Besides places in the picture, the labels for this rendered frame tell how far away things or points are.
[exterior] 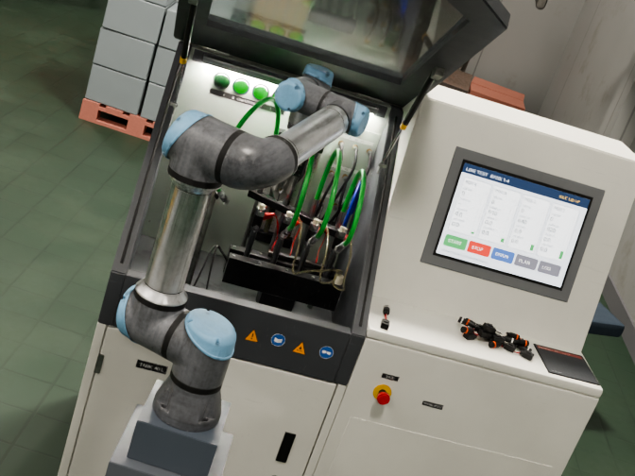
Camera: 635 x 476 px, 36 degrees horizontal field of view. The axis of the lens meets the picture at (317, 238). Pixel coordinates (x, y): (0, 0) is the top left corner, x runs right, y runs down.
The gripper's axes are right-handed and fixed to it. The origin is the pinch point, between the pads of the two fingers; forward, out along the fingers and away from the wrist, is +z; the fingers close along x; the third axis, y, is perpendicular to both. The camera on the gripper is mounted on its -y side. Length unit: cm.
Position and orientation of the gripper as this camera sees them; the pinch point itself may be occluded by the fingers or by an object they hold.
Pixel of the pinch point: (279, 195)
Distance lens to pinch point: 252.0
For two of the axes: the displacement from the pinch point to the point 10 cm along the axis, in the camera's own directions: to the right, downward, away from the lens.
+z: -3.0, 8.8, 3.7
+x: 9.5, 2.6, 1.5
